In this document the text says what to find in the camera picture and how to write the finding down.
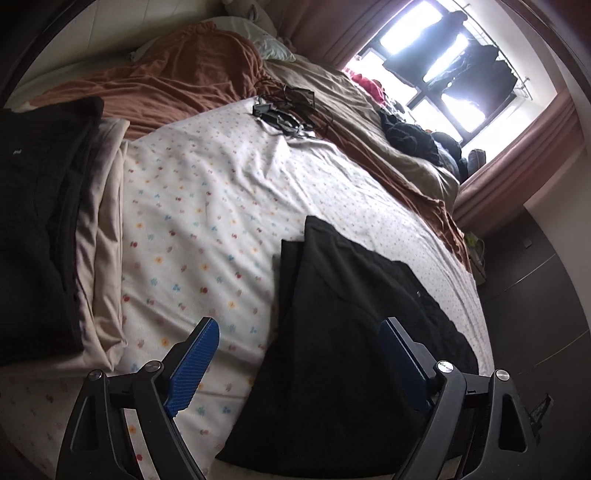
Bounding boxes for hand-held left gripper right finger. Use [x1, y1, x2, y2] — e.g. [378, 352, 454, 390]
[379, 317, 548, 480]

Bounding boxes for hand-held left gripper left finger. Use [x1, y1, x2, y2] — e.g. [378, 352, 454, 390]
[55, 317, 221, 480]

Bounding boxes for black jacket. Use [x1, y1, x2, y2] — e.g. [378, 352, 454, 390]
[216, 215, 479, 478]

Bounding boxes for dark clothes pile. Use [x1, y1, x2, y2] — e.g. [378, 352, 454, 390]
[433, 131, 489, 182]

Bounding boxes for crumpled black clothes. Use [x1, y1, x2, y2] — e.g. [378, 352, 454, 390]
[378, 110, 455, 168]

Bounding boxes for white nightstand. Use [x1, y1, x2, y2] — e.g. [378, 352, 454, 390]
[464, 230, 489, 285]

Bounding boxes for folded beige garment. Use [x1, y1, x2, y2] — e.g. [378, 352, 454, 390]
[73, 117, 131, 371]

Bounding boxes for white floral bedsheet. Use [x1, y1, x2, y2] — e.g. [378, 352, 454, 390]
[0, 96, 496, 480]

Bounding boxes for folded black garment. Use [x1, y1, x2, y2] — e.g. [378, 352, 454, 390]
[0, 96, 105, 357]

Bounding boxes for pink curtain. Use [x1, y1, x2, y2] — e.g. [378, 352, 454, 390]
[272, 0, 419, 71]
[454, 91, 583, 237]

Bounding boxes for beige duvet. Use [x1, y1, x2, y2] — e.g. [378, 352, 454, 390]
[262, 52, 463, 214]

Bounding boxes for window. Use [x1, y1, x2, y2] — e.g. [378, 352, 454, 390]
[355, 0, 557, 154]

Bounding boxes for pink cloth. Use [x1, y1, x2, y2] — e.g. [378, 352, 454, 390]
[344, 68, 387, 106]

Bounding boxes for brown blanket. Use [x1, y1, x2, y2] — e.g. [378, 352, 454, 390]
[36, 20, 472, 274]

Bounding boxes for hanging dark garments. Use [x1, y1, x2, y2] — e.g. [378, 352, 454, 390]
[427, 43, 519, 123]

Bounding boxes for hanging dark coat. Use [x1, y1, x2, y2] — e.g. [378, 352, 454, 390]
[385, 11, 469, 89]

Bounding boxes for bed with cream headboard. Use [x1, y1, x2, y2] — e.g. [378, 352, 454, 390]
[0, 0, 498, 480]

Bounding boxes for pale pillow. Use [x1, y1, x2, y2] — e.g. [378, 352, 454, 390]
[203, 16, 297, 64]

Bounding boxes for beige plush toy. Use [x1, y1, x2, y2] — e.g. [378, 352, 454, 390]
[221, 0, 271, 16]

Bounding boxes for black cables and gadgets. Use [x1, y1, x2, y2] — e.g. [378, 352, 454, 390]
[250, 84, 334, 140]

